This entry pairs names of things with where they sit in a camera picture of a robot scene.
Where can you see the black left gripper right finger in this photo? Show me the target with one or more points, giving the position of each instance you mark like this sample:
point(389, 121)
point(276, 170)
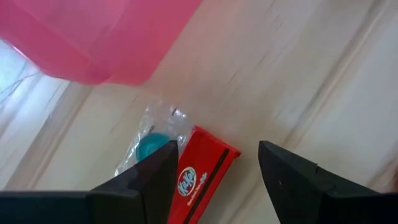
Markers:
point(298, 193)

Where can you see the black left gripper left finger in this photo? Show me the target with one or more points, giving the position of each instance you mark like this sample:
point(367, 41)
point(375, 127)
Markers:
point(149, 193)

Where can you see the teal candy clear wrapper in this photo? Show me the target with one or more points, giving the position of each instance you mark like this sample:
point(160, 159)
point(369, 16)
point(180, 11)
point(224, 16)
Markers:
point(149, 144)

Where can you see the red KitKat bar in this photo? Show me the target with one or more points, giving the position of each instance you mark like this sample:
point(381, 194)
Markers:
point(202, 174)

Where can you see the pink translucent plastic bin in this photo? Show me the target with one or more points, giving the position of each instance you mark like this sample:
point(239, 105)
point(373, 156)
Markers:
point(93, 37)

